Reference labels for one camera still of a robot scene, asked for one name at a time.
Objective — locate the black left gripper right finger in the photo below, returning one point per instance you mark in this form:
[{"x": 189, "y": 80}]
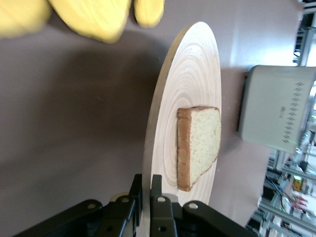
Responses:
[{"x": 177, "y": 219}]

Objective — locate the slice of toast bread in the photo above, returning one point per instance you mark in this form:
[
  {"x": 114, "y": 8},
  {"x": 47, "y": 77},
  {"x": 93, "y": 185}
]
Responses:
[{"x": 200, "y": 145}]

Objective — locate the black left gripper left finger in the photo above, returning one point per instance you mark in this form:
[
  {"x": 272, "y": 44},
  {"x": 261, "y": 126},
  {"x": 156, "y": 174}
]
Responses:
[{"x": 98, "y": 219}]

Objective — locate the yellow banana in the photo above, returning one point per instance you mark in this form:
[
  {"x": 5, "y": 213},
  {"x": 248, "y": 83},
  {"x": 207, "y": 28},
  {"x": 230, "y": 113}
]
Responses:
[
  {"x": 149, "y": 11},
  {"x": 19, "y": 17},
  {"x": 93, "y": 17}
]

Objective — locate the chrome two-slot toaster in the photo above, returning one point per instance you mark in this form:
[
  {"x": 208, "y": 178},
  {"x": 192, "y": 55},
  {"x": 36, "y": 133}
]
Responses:
[{"x": 269, "y": 106}]

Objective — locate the round light wooden plate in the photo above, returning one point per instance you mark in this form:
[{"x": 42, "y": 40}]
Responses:
[{"x": 195, "y": 81}]

